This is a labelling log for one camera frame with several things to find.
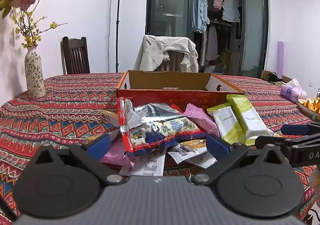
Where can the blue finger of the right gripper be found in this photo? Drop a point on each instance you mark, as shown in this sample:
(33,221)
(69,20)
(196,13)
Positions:
(295,130)

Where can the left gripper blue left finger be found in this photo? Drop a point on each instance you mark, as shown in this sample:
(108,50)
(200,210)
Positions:
(99,147)

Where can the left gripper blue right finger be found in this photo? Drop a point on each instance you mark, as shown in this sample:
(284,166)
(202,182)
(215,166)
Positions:
(217,147)

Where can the pink snack packet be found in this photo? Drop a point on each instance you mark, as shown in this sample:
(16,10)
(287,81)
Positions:
(201,119)
(117,155)

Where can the white cracker snack packet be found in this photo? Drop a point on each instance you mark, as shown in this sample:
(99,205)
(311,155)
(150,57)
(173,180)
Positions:
(194,152)

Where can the green white snack bar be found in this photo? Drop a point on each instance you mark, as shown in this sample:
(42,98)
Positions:
(227,123)
(248,118)

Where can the large red blue snack bag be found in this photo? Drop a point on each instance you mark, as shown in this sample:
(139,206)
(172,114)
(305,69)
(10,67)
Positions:
(153,126)

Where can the plate of yellow chips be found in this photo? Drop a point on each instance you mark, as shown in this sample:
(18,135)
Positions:
(310,106)

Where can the colourful patterned tablecloth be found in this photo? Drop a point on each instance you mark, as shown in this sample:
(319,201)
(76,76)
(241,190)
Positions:
(70,112)

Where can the cardboard box on floor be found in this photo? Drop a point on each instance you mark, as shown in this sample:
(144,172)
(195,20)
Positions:
(271,77)

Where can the red cardboard snack box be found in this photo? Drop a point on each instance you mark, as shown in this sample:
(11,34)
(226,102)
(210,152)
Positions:
(203,90)

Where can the purple rolled yoga mat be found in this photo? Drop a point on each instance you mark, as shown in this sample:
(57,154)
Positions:
(280,59)

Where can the floral ceramic vase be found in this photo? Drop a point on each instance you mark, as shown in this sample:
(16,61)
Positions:
(34,73)

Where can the chair with beige jacket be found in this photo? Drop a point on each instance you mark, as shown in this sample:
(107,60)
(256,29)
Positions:
(173,63)

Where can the dark wooden chair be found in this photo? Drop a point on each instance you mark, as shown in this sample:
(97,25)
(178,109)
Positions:
(75,54)

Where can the beige jacket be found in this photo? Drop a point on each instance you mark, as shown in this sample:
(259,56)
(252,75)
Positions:
(154,49)

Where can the black framed glass sliding door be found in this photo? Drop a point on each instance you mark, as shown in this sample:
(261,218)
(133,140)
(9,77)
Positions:
(230,35)

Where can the white hanging top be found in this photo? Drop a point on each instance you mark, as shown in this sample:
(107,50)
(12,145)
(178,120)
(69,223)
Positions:
(230,11)

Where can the light blue hanging shirt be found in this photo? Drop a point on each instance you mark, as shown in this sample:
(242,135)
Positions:
(200,15)

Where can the yellow flower branches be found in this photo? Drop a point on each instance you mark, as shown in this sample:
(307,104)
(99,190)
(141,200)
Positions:
(28,27)

